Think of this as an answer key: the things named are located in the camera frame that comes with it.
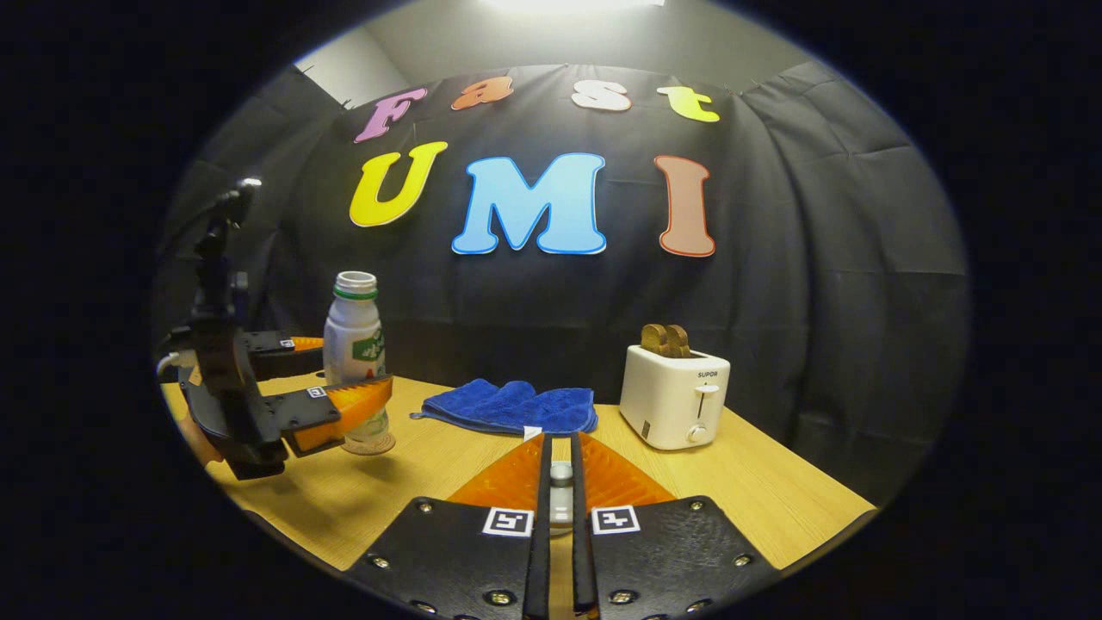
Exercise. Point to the round wooden coaster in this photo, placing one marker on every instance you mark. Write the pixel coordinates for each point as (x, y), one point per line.
(370, 446)

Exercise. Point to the white water bottle green label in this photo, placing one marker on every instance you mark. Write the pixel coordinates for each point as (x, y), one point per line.
(353, 344)

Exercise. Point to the blue towel cloth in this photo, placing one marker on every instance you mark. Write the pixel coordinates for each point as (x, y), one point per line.
(516, 405)

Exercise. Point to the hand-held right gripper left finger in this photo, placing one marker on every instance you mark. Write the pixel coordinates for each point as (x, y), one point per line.
(539, 551)

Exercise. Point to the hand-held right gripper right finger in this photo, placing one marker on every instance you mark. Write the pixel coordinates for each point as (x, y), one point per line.
(584, 551)

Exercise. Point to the black backdrop cloth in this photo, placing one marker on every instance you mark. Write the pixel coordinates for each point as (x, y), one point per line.
(818, 301)

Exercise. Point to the white toaster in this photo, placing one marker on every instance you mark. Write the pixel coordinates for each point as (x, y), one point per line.
(671, 400)

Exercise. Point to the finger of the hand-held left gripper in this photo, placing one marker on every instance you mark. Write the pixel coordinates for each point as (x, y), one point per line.
(271, 353)
(301, 413)

